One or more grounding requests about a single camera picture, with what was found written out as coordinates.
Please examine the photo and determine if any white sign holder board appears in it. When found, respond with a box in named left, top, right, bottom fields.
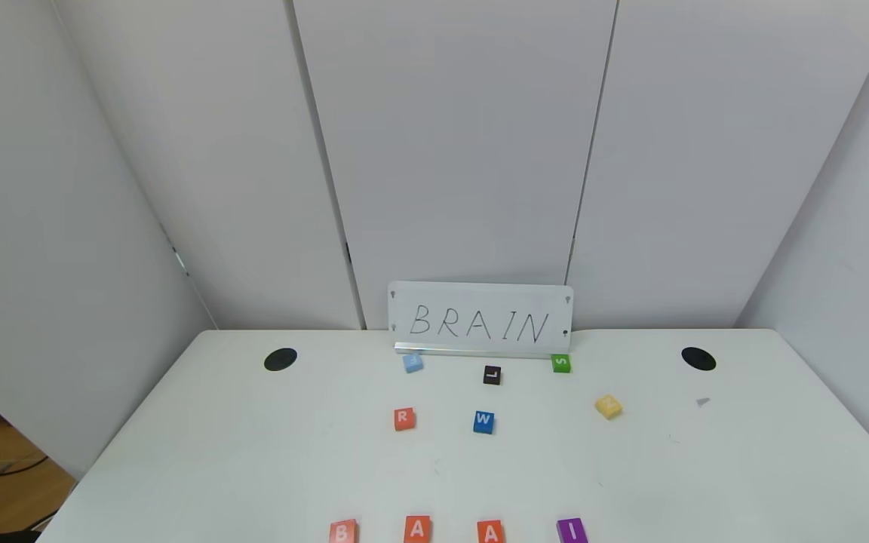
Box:
left=388, top=282, right=575, bottom=352

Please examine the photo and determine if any aluminium sign holder rail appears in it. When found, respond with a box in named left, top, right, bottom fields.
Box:
left=395, top=343, right=567, bottom=360

